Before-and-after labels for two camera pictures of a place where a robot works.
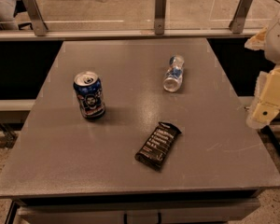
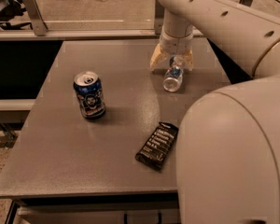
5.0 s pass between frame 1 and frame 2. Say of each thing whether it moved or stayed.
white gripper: moved
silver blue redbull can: stayed
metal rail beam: stayed
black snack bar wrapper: stayed
